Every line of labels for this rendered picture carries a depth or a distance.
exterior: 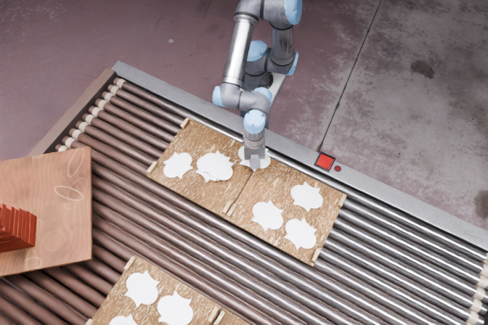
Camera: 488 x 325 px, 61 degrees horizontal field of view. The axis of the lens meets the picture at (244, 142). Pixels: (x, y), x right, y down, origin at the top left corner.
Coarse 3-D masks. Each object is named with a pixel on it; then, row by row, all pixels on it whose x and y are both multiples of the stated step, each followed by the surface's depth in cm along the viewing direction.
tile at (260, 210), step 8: (256, 208) 177; (264, 208) 177; (272, 208) 177; (256, 216) 176; (264, 216) 175; (272, 216) 175; (280, 216) 175; (264, 224) 174; (272, 224) 174; (280, 224) 174
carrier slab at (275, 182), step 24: (264, 168) 187; (288, 168) 187; (264, 192) 182; (288, 192) 181; (336, 192) 181; (240, 216) 177; (288, 216) 176; (312, 216) 176; (336, 216) 176; (264, 240) 172; (288, 240) 171; (312, 264) 166
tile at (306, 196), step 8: (304, 184) 182; (296, 192) 180; (304, 192) 180; (312, 192) 180; (296, 200) 179; (304, 200) 179; (312, 200) 178; (320, 200) 178; (304, 208) 177; (312, 208) 177
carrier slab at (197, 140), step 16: (192, 128) 198; (208, 128) 198; (176, 144) 194; (192, 144) 194; (208, 144) 194; (224, 144) 194; (240, 144) 193; (160, 160) 190; (192, 160) 190; (240, 160) 189; (160, 176) 186; (192, 176) 186; (240, 176) 186; (176, 192) 183; (192, 192) 182; (208, 192) 182; (224, 192) 182; (208, 208) 179
